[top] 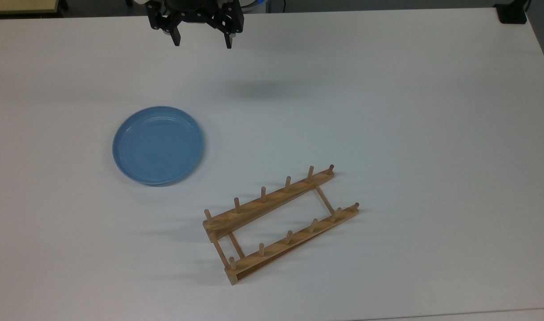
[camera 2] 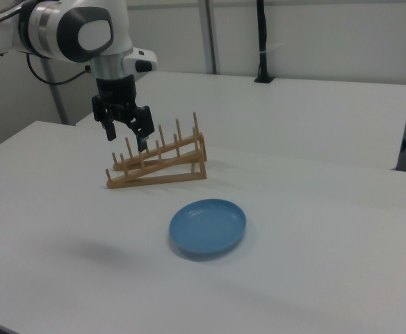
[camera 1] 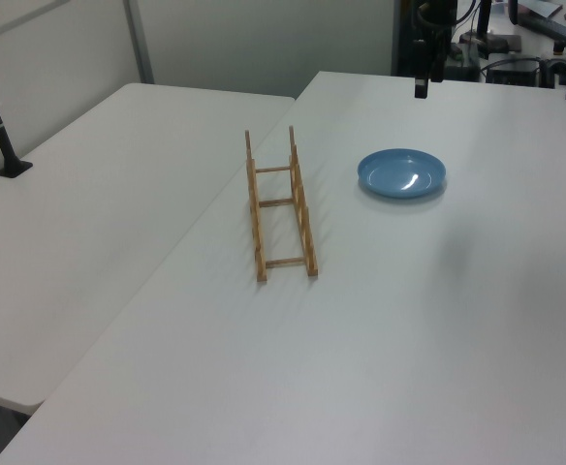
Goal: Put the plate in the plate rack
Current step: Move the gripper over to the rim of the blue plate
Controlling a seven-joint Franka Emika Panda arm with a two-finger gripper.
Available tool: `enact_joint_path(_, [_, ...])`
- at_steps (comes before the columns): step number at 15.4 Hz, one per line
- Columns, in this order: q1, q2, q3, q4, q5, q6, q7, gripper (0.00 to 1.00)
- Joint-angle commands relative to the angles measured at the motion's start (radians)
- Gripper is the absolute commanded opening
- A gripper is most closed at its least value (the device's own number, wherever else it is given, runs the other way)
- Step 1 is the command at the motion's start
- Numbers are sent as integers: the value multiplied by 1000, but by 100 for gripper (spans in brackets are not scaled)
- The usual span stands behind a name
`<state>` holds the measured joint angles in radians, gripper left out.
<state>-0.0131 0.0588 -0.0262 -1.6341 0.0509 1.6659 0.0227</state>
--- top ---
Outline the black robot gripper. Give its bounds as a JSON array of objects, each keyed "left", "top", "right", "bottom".
[{"left": 145, "top": 0, "right": 245, "bottom": 49}]

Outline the blue round plate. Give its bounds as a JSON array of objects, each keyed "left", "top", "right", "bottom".
[{"left": 112, "top": 106, "right": 205, "bottom": 187}]

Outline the wooden peg plate rack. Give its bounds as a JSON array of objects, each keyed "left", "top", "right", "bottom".
[{"left": 203, "top": 164, "right": 360, "bottom": 286}]

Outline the beige side table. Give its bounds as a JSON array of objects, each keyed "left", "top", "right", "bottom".
[{"left": 0, "top": 0, "right": 61, "bottom": 16}]

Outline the black stand base block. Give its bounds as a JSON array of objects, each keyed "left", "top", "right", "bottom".
[{"left": 495, "top": 0, "right": 529, "bottom": 25}]

